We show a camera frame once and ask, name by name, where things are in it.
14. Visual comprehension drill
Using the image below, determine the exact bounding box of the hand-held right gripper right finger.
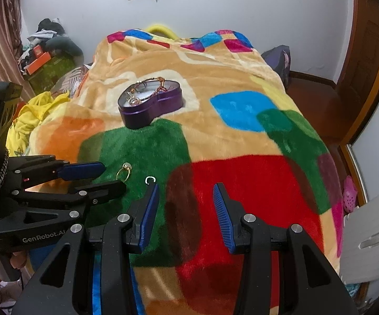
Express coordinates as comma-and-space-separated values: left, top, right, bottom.
212, 182, 369, 315

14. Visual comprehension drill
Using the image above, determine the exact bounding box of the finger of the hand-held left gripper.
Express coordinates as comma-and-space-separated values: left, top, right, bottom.
8, 155, 106, 184
10, 180, 127, 208

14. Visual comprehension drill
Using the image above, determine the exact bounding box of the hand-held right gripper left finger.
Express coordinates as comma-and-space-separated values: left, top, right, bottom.
10, 182, 161, 315

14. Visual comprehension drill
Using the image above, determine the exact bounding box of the gold hoop with bead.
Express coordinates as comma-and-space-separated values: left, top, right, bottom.
115, 162, 133, 182

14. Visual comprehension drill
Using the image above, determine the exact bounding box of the purple heart-shaped tin box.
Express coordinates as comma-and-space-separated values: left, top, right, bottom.
117, 78, 183, 129

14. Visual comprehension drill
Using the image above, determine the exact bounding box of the gold bead bracelet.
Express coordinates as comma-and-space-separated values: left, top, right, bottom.
134, 76, 168, 95

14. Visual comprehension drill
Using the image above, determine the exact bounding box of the person's left hand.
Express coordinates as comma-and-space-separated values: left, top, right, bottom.
10, 251, 28, 270

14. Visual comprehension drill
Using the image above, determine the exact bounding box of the yellow cartoon blanket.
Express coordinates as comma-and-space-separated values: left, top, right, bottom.
5, 92, 71, 158

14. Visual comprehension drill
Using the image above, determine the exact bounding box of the colourful patchwork fleece blanket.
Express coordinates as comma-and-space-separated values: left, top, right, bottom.
25, 29, 345, 315

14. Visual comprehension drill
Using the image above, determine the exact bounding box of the striped quilt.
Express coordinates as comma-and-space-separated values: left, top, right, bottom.
49, 65, 92, 96

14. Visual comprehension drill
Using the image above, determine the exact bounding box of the green patterned cloth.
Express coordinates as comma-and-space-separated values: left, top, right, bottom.
25, 55, 78, 96

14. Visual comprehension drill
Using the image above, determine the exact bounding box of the orange box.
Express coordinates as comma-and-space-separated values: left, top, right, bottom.
24, 52, 53, 76

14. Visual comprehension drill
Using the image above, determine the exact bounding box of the pink slipper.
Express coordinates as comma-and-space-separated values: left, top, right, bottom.
342, 175, 359, 213

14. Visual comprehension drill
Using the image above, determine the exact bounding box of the pile of clothes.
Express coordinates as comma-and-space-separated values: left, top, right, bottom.
18, 18, 84, 69

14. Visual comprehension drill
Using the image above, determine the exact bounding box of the white plastic stool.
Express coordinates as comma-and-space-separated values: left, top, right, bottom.
338, 179, 379, 284

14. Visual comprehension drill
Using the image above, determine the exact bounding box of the yellow pillow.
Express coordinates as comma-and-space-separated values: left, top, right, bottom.
147, 23, 178, 39

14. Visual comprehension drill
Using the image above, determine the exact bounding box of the dark bag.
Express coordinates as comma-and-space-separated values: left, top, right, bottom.
261, 45, 291, 89

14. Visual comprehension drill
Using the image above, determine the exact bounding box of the brown wooden door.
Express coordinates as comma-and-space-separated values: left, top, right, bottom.
335, 0, 379, 146

